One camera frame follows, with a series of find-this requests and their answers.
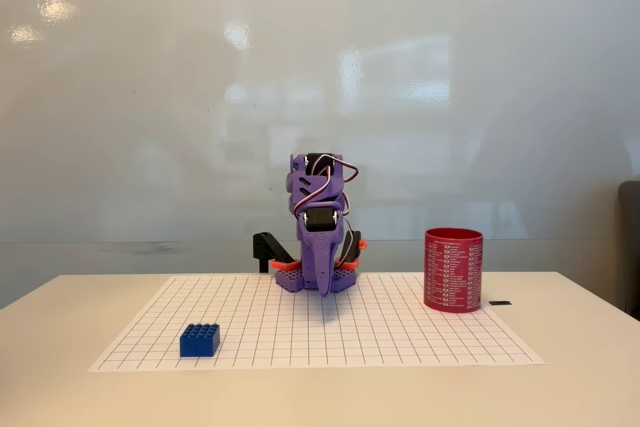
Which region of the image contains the blue toy brick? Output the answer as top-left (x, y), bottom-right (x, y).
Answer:
top-left (179, 321), bottom-right (222, 359)

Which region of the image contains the red cup with white print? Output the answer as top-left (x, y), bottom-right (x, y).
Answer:
top-left (423, 227), bottom-right (484, 315)

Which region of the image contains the black clamp with orange pad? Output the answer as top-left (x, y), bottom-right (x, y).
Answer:
top-left (252, 230), bottom-right (302, 274)

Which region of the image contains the white grid paper sheet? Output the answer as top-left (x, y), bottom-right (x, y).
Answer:
top-left (88, 274), bottom-right (545, 374)

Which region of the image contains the red white black servo cable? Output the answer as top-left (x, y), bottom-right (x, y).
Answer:
top-left (294, 152), bottom-right (361, 222)

